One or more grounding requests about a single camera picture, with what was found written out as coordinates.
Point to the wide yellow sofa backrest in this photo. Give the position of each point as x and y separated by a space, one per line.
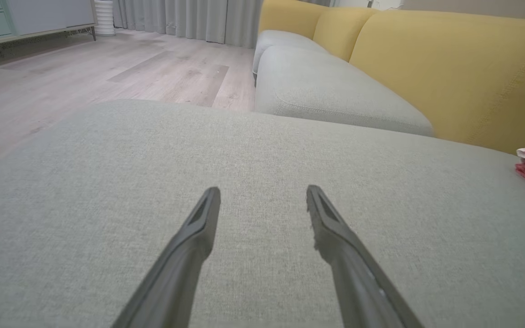
463 73

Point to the medium grey sofa seat cushion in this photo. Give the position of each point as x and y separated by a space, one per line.
326 86

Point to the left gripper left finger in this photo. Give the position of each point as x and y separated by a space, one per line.
176 282

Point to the grey pleated curtain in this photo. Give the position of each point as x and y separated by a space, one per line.
189 18

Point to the grey teal sideboard cabinet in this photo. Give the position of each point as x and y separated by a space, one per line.
39 13

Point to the rounded yellow sofa end backrest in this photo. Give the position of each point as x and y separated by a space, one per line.
290 16

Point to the narrow yellow sofa backrest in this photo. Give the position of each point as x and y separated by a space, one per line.
340 29

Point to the large grey sofa seat cushion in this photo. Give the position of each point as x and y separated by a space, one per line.
107 205

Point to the small grey sofa seat cushion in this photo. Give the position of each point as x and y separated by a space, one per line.
280 41

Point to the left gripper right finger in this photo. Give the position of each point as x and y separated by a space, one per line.
362 291

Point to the white ribbed cylinder vase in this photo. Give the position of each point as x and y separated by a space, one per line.
104 18

